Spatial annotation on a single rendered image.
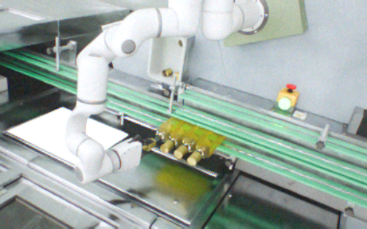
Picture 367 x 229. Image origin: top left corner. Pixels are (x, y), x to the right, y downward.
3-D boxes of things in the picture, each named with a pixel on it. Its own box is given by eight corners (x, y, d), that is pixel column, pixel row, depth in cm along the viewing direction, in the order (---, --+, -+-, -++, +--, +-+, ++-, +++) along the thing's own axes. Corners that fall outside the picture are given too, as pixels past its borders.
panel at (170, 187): (62, 110, 174) (1, 137, 146) (62, 105, 173) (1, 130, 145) (226, 179, 142) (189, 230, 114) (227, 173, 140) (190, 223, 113)
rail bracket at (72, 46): (79, 62, 185) (45, 71, 166) (79, 30, 177) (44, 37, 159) (85, 64, 183) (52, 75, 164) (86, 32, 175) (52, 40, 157)
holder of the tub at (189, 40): (156, 82, 170) (147, 86, 163) (162, 26, 158) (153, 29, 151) (186, 92, 164) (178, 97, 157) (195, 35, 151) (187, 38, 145)
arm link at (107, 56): (134, 102, 103) (124, 88, 116) (143, 31, 96) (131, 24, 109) (78, 101, 96) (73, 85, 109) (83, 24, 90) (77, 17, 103)
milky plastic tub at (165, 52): (156, 71, 167) (146, 76, 160) (161, 26, 157) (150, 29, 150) (187, 82, 161) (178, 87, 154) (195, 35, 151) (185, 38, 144)
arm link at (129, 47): (150, 5, 105) (103, 5, 100) (164, 9, 93) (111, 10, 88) (151, 50, 110) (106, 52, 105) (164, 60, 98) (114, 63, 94)
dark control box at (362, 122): (348, 123, 134) (346, 131, 127) (355, 105, 131) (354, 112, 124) (371, 130, 131) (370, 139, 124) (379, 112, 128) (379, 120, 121)
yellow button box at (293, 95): (279, 102, 144) (274, 107, 138) (283, 85, 141) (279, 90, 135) (295, 106, 142) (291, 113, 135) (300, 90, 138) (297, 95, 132)
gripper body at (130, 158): (116, 179, 117) (142, 167, 125) (119, 153, 112) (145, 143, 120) (103, 168, 121) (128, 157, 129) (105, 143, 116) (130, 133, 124)
